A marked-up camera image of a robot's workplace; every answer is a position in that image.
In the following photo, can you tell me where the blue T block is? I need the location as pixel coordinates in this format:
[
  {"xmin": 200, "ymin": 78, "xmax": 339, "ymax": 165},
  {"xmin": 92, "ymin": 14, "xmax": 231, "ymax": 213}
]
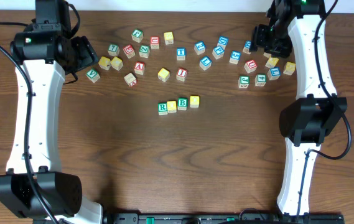
[{"xmin": 177, "ymin": 48, "xmax": 186, "ymax": 60}]

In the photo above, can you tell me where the yellow O block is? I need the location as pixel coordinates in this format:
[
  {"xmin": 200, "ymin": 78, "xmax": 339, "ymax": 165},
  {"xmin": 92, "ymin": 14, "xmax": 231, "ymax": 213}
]
[
  {"xmin": 189, "ymin": 95, "xmax": 200, "ymax": 108},
  {"xmin": 167, "ymin": 100, "xmax": 177, "ymax": 113}
]

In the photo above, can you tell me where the green B block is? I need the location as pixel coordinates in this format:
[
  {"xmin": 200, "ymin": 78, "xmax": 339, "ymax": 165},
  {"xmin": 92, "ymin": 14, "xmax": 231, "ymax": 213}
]
[{"xmin": 177, "ymin": 98, "xmax": 188, "ymax": 111}]

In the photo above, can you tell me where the green R block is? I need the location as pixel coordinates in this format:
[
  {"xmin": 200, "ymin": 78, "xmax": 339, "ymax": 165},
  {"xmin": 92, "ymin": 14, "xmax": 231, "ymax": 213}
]
[{"xmin": 157, "ymin": 103, "xmax": 168, "ymax": 116}]

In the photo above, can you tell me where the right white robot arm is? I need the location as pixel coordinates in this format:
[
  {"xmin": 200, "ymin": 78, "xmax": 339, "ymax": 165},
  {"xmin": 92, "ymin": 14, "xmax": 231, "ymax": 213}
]
[{"xmin": 250, "ymin": 0, "xmax": 352, "ymax": 218}]

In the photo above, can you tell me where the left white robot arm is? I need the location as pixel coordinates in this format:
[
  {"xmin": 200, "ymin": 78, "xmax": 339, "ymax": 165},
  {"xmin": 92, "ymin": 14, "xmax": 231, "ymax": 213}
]
[{"xmin": 0, "ymin": 0, "xmax": 106, "ymax": 223}]

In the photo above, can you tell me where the red M block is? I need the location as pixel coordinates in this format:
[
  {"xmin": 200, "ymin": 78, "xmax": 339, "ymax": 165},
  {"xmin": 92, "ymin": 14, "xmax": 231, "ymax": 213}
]
[{"xmin": 263, "ymin": 52, "xmax": 271, "ymax": 58}]

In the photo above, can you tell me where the yellow K block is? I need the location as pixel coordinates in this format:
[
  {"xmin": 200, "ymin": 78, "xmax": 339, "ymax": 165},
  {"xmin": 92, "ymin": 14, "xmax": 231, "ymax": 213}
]
[{"xmin": 265, "ymin": 57, "xmax": 279, "ymax": 68}]

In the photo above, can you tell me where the blue D block right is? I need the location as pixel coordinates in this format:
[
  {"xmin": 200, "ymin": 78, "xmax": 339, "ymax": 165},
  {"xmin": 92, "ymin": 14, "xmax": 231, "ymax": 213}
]
[{"xmin": 243, "ymin": 40, "xmax": 251, "ymax": 54}]

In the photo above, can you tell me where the blue d block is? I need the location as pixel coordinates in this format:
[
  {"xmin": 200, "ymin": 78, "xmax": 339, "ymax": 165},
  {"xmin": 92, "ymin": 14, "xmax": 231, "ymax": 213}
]
[
  {"xmin": 217, "ymin": 36, "xmax": 229, "ymax": 49},
  {"xmin": 243, "ymin": 40, "xmax": 251, "ymax": 54}
]

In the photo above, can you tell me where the yellow G block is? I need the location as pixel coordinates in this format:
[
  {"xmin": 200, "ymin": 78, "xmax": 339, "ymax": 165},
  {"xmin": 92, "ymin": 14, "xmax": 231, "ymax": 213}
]
[{"xmin": 283, "ymin": 62, "xmax": 296, "ymax": 75}]

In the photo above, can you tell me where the blue L block right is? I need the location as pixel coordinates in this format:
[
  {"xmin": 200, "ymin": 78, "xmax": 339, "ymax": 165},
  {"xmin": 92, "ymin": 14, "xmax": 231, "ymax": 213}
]
[{"xmin": 267, "ymin": 67, "xmax": 281, "ymax": 80}]

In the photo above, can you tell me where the blue l block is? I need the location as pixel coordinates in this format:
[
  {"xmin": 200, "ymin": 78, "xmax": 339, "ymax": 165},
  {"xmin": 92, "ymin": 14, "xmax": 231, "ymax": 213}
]
[
  {"xmin": 267, "ymin": 67, "xmax": 281, "ymax": 80},
  {"xmin": 199, "ymin": 56, "xmax": 212, "ymax": 70}
]

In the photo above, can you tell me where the red U block right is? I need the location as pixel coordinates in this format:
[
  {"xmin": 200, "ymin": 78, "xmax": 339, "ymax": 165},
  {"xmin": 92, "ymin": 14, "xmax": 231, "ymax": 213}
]
[{"xmin": 244, "ymin": 60, "xmax": 258, "ymax": 73}]

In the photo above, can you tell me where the red u block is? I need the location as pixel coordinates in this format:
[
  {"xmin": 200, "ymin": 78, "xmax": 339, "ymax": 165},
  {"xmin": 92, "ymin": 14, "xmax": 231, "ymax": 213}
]
[
  {"xmin": 150, "ymin": 36, "xmax": 160, "ymax": 49},
  {"xmin": 244, "ymin": 60, "xmax": 258, "ymax": 73}
]

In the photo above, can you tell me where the green 4 block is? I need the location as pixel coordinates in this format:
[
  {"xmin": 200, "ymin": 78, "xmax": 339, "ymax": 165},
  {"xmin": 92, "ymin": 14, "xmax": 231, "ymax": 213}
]
[{"xmin": 255, "ymin": 74, "xmax": 267, "ymax": 86}]

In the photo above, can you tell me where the blue 5 block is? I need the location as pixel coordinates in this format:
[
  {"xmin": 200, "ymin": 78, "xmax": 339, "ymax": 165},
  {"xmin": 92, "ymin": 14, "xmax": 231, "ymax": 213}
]
[{"xmin": 229, "ymin": 50, "xmax": 241, "ymax": 65}]

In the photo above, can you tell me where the green J block right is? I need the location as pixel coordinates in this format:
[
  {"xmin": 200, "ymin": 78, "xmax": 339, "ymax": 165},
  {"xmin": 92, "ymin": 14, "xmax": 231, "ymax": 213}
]
[{"xmin": 238, "ymin": 75, "xmax": 250, "ymax": 88}]

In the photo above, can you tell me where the green j block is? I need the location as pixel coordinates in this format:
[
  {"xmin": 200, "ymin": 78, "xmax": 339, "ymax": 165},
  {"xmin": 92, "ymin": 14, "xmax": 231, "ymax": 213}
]
[
  {"xmin": 238, "ymin": 75, "xmax": 250, "ymax": 88},
  {"xmin": 131, "ymin": 29, "xmax": 144, "ymax": 43}
]

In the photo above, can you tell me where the blue D block upper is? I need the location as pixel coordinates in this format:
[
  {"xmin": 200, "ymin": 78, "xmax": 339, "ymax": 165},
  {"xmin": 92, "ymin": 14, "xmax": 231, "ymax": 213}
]
[{"xmin": 217, "ymin": 36, "xmax": 229, "ymax": 49}]

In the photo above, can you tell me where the green V block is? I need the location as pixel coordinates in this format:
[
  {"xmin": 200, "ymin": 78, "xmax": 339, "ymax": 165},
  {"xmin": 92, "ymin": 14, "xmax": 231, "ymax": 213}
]
[{"xmin": 86, "ymin": 68, "xmax": 100, "ymax": 83}]

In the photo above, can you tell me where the blue P block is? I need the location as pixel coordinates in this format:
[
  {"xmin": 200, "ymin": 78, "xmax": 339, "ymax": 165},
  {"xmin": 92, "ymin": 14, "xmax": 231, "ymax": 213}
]
[{"xmin": 212, "ymin": 46, "xmax": 225, "ymax": 60}]

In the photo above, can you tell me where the yellow block far left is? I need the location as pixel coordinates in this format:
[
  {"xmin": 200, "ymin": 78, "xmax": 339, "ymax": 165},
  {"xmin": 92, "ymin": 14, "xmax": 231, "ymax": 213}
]
[{"xmin": 98, "ymin": 57, "xmax": 111, "ymax": 70}]

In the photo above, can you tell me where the green 7 block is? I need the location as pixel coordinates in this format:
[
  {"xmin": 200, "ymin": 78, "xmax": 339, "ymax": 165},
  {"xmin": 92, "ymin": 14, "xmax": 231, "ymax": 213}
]
[{"xmin": 108, "ymin": 44, "xmax": 120, "ymax": 57}]

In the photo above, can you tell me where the yellow block beside left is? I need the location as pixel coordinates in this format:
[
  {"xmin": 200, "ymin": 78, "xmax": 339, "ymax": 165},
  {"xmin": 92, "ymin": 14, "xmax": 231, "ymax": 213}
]
[{"xmin": 111, "ymin": 57, "xmax": 123, "ymax": 71}]

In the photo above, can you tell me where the blue L block left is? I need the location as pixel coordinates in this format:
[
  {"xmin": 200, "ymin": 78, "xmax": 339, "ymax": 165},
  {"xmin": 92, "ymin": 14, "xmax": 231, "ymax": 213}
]
[{"xmin": 199, "ymin": 56, "xmax": 212, "ymax": 70}]

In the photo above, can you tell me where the blue 2 block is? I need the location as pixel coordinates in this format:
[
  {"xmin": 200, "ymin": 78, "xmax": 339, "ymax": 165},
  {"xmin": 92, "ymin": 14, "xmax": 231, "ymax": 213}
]
[{"xmin": 194, "ymin": 41, "xmax": 206, "ymax": 55}]

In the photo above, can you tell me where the red E block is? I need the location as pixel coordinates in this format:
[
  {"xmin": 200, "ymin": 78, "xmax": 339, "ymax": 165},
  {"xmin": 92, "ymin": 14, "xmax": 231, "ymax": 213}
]
[{"xmin": 123, "ymin": 44, "xmax": 135, "ymax": 58}]

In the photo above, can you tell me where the green J block top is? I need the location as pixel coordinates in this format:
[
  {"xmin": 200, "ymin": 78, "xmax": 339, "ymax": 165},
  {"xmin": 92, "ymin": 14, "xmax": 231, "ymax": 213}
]
[{"xmin": 131, "ymin": 29, "xmax": 144, "ymax": 43}]

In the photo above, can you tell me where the tilted red wooden block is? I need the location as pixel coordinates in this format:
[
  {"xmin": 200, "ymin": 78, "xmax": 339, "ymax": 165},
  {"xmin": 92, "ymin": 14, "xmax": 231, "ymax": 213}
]
[{"xmin": 124, "ymin": 73, "xmax": 137, "ymax": 87}]

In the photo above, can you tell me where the red A block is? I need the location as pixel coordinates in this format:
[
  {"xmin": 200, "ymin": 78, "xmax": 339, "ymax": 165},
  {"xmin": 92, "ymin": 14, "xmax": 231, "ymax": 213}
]
[{"xmin": 134, "ymin": 62, "xmax": 145, "ymax": 75}]

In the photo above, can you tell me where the green N block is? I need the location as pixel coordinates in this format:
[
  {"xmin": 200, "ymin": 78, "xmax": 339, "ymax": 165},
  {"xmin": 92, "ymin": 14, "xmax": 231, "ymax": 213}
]
[{"xmin": 139, "ymin": 45, "xmax": 150, "ymax": 58}]

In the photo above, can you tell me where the red I block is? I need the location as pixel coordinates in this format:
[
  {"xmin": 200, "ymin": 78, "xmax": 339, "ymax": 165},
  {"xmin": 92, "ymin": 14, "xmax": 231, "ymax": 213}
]
[{"xmin": 176, "ymin": 68, "xmax": 188, "ymax": 82}]

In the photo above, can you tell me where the red U block top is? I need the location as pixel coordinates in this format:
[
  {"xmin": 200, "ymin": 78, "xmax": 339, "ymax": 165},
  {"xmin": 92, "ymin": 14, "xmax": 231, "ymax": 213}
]
[{"xmin": 150, "ymin": 36, "xmax": 160, "ymax": 49}]

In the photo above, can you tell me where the yellow block top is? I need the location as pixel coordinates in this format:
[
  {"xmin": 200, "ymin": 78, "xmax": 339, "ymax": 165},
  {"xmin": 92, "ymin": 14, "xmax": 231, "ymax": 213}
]
[{"xmin": 164, "ymin": 32, "xmax": 174, "ymax": 45}]

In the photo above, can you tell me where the yellow block centre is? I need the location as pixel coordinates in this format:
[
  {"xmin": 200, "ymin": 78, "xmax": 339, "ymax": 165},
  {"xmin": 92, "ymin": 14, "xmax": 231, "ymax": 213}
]
[{"xmin": 157, "ymin": 68, "xmax": 170, "ymax": 82}]

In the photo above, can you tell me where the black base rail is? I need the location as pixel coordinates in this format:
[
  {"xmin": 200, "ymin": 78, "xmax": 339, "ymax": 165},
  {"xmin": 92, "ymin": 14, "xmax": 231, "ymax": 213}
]
[{"xmin": 103, "ymin": 210, "xmax": 345, "ymax": 224}]

